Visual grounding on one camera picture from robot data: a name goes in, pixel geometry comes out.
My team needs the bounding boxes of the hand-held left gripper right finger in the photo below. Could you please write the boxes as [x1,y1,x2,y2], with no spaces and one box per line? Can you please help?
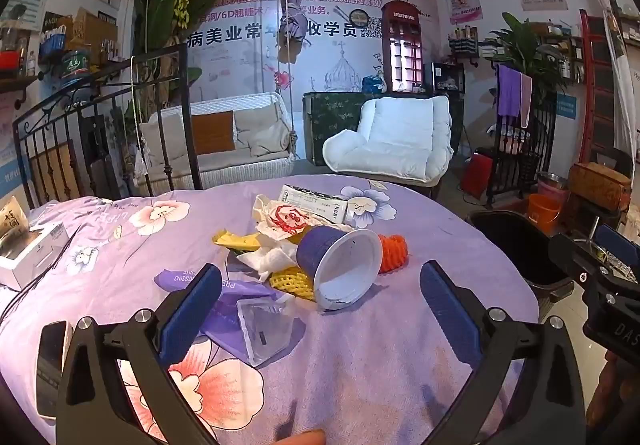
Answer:
[419,261,588,445]

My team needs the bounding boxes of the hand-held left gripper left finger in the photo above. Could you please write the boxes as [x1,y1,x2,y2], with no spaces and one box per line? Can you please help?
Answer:
[55,264,223,445]

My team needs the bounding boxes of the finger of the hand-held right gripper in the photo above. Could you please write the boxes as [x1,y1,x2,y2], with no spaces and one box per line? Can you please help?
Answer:
[595,224,640,271]
[547,232,608,286]

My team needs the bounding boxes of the purple plastic bag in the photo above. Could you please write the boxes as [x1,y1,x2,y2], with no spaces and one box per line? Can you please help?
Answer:
[153,267,281,356]

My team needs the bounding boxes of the black trash bin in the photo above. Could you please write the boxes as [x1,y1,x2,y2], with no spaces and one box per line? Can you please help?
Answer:
[470,210,576,303]

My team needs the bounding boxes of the clear plastic package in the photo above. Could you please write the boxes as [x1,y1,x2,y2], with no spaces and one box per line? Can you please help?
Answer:
[236,297,296,368]

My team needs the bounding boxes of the orange foam fruit net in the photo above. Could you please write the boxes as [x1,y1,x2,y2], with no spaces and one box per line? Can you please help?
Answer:
[376,234,412,275]

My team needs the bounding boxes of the yellow snack wrapper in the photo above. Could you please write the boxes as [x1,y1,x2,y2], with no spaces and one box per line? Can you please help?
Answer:
[212,231,263,252]

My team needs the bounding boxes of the white tissue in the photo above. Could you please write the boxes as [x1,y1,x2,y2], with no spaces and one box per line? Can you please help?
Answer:
[239,245,301,283]

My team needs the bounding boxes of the yellow foam fruit net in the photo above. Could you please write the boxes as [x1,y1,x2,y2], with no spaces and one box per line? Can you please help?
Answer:
[269,267,317,302]

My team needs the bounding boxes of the white wrapper with red print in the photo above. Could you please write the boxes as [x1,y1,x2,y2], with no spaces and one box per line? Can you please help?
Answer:
[252,194,313,242]

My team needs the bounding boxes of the blue paper cup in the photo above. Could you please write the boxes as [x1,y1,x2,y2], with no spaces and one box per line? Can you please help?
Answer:
[296,225,385,312]

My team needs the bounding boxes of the white tube with green pattern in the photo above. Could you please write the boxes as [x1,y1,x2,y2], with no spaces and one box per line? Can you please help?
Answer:
[279,184,360,231]

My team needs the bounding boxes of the person's right forearm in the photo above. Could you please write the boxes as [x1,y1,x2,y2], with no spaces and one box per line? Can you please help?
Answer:
[585,352,640,445]

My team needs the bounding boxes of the person's left hand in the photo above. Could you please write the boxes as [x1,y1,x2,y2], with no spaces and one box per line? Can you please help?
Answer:
[277,429,327,445]

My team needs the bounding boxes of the orange plastic bucket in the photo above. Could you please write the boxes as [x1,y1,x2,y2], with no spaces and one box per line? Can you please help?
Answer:
[526,193,562,235]

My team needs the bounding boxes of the pink plastic bucket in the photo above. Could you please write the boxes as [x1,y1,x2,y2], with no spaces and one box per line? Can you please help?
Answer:
[537,180,571,206]

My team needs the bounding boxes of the purple floral tablecloth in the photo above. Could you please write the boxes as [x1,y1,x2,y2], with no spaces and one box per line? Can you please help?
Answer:
[0,174,541,445]

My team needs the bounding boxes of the black iron fence rack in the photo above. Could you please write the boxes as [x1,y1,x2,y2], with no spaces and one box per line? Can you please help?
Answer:
[487,90,558,208]

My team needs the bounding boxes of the pink washbasin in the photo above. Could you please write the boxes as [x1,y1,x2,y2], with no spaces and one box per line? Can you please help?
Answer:
[500,132,531,156]

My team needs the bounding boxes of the red bag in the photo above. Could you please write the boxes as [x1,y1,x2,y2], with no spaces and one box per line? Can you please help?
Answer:
[460,152,493,200]

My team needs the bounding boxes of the white wicker swing sofa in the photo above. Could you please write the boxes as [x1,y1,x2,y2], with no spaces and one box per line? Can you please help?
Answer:
[137,92,298,196]

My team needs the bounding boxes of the pink towel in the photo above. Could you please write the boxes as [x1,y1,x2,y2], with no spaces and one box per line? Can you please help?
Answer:
[520,72,534,128]

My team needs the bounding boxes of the white cardboard box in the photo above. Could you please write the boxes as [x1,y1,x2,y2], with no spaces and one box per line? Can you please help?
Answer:
[0,221,71,292]

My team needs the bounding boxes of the red ladder shelf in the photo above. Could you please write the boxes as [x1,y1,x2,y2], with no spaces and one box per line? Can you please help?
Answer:
[579,9,618,166]

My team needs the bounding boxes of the beige cushion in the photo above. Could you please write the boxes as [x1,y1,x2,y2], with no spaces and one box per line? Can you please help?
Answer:
[140,112,194,166]
[234,102,292,158]

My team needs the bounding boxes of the orange-brown cushion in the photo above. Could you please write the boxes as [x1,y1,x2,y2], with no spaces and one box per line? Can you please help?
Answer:
[191,111,236,156]

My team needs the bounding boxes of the purple towel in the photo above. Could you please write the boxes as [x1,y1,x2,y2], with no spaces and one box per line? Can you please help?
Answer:
[496,64,523,118]

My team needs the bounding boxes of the white padded armchair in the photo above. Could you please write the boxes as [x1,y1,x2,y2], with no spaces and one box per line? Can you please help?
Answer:
[322,96,455,186]

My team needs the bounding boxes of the black iron railing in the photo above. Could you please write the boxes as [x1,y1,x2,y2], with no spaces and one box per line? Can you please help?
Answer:
[12,42,203,210]

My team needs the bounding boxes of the brown wooden panel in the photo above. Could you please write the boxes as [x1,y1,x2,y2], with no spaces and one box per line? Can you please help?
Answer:
[25,140,83,206]

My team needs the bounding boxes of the white hanging banner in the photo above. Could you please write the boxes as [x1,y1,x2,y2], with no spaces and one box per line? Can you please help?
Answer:
[595,0,640,160]

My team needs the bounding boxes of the brown paper packet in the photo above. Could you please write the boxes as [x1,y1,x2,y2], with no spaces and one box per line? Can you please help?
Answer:
[0,195,29,246]

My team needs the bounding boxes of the green potted plant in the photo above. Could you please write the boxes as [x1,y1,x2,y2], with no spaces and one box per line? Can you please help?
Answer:
[487,12,571,96]

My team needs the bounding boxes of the green floral cabinet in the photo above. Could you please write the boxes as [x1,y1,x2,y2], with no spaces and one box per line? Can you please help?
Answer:
[302,92,466,168]

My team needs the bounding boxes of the teal round tin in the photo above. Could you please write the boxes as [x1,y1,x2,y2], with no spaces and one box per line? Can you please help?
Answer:
[60,50,92,86]

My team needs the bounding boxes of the red telephone booth cabinet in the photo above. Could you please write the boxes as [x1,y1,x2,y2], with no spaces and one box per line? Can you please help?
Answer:
[381,0,426,94]

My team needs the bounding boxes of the brown cardboard box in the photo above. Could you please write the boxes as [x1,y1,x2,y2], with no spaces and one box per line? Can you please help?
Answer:
[72,7,119,53]

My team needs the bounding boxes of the banana plant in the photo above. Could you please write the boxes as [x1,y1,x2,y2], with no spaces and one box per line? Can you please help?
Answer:
[132,0,281,126]

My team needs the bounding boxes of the black photo frame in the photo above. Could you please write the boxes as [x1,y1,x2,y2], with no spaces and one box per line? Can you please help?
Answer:
[431,62,466,93]

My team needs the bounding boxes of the wall rack with bottles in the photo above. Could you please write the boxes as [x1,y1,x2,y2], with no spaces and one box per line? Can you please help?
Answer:
[447,25,496,66]

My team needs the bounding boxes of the wooden wall shelf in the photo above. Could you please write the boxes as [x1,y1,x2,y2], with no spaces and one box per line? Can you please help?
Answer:
[0,72,43,110]

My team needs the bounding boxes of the blue striped wall poster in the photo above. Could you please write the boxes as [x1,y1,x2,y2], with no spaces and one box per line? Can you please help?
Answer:
[0,0,53,33]

